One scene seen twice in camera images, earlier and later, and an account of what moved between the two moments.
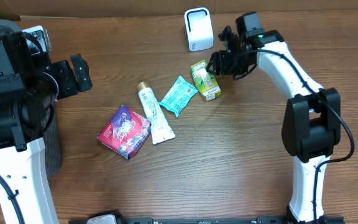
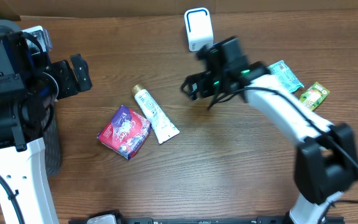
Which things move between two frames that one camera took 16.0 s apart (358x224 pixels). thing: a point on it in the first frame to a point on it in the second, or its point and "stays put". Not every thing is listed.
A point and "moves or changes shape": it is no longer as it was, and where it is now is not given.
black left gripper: [71, 85] stays put
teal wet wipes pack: [179, 96] moves or changes shape
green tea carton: [205, 81] moves or changes shape
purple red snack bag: [125, 133] stays put
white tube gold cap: [161, 129] moves or changes shape
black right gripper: [221, 62] to [203, 80]
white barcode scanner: [199, 28] stays put
